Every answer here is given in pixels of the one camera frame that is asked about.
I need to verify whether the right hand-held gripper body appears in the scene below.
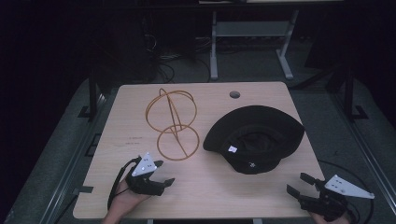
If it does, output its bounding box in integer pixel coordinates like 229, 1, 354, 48
298, 174, 376, 223

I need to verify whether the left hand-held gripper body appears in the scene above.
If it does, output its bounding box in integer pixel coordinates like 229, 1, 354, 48
125, 151, 166, 197

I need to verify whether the gold wire hat stand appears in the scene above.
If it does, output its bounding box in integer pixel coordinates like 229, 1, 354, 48
145, 87, 201, 162

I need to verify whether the black bucket hat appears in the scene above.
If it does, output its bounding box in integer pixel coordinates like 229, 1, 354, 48
202, 105, 306, 175

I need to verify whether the person's right hand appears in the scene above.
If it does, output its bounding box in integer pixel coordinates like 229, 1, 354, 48
309, 210, 351, 224

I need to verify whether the person's left hand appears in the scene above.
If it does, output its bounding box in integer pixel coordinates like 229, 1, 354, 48
109, 178, 151, 217

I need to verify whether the black metal stand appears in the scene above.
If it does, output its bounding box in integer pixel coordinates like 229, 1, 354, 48
325, 65, 370, 123
77, 69, 105, 123

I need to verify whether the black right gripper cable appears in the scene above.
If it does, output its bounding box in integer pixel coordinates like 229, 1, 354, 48
317, 159, 375, 224

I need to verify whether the metal floor rail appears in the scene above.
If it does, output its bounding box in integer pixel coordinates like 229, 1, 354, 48
38, 92, 110, 224
329, 91, 396, 207

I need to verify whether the bundle of floor cables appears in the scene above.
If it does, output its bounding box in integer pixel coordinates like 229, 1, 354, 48
142, 15, 213, 85

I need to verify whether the grey metal desk frame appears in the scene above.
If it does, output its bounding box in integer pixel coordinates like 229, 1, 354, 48
208, 8, 296, 82

